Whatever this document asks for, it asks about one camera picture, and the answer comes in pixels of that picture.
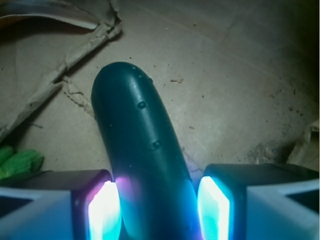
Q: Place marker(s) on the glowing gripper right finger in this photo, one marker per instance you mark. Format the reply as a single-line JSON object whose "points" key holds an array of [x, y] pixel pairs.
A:
{"points": [[259, 202]]}

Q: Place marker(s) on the brown paper bag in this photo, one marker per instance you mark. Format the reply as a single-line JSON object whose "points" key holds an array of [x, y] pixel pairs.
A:
{"points": [[239, 78]]}

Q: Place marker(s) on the dark green plastic pickle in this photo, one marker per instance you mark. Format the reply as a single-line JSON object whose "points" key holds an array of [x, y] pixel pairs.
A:
{"points": [[157, 195]]}

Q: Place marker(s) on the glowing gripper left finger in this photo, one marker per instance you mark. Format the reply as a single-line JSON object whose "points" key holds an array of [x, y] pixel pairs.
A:
{"points": [[60, 205]]}

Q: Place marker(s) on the green plush toy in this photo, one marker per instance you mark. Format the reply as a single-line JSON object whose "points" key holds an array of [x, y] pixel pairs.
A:
{"points": [[13, 163]]}

